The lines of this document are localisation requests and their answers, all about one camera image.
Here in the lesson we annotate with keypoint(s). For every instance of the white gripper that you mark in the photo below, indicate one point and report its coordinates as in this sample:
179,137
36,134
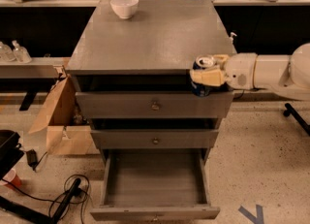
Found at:
240,70

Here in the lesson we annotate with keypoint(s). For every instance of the blue pepsi can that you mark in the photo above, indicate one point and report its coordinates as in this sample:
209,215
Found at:
201,85

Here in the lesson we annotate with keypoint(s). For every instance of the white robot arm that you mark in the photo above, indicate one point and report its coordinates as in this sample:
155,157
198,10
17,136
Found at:
284,75

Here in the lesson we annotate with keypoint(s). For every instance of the grey top drawer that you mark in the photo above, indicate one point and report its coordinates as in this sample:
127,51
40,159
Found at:
153,105

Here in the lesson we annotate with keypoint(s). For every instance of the grey wooden drawer cabinet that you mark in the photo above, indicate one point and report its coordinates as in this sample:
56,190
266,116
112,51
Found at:
153,51

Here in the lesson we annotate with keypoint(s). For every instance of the grey middle drawer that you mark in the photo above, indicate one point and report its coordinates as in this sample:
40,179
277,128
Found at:
154,138

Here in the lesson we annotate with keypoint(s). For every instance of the grey open bottom drawer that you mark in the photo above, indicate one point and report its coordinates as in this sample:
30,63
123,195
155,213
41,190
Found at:
154,185

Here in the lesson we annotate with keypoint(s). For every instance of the black stand leg right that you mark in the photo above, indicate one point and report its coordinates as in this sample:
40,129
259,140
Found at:
291,111

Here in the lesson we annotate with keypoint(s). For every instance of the white ceramic bowl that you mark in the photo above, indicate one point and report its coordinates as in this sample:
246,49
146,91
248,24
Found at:
124,8

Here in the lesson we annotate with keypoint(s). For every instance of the brown cardboard box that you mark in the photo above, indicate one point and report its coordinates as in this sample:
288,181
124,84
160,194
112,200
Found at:
59,116

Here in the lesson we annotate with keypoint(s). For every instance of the clear sanitizer bottle right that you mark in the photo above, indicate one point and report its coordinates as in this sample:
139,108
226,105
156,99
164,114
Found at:
21,53

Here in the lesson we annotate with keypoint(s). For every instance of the clear sanitizer bottle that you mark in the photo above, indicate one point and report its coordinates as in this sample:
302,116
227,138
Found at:
21,53
6,53

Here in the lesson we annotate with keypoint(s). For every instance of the black power adapter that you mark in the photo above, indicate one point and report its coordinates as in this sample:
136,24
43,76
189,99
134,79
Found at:
32,159

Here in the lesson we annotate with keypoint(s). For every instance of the clear sanitizer bottle left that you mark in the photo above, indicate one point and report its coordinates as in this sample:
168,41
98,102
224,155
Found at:
6,53

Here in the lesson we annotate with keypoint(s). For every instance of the black bin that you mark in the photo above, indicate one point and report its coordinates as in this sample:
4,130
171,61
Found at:
10,151

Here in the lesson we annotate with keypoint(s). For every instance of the red plastic cup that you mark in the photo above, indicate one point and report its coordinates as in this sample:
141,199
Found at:
11,179

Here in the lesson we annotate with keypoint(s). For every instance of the black chair base leg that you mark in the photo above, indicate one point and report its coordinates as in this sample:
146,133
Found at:
43,211

